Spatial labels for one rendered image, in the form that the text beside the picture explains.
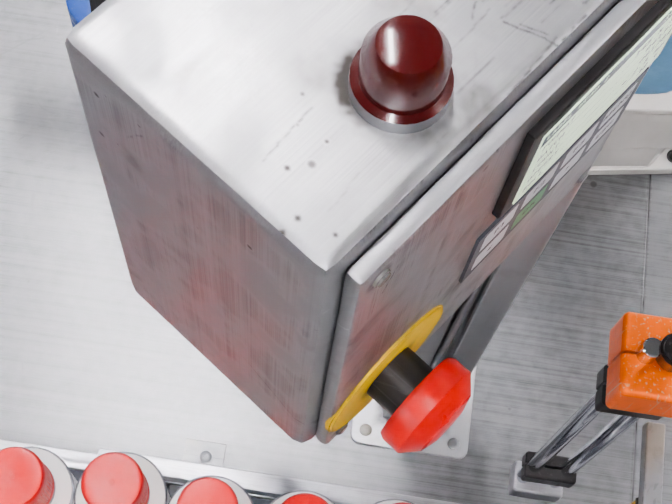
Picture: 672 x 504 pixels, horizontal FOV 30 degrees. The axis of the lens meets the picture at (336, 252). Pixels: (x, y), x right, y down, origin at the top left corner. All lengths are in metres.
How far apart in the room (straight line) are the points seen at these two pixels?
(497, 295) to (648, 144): 0.37
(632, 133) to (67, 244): 0.45
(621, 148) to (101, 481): 0.52
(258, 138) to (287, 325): 0.07
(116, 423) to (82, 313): 0.09
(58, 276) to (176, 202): 0.65
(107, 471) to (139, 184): 0.34
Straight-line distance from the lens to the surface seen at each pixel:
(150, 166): 0.34
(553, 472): 0.85
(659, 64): 0.77
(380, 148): 0.31
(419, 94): 0.30
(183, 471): 0.81
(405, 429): 0.43
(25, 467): 0.69
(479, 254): 0.42
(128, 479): 0.68
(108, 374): 0.96
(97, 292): 0.98
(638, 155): 1.03
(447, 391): 0.43
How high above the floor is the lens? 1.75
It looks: 69 degrees down
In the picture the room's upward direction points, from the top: 9 degrees clockwise
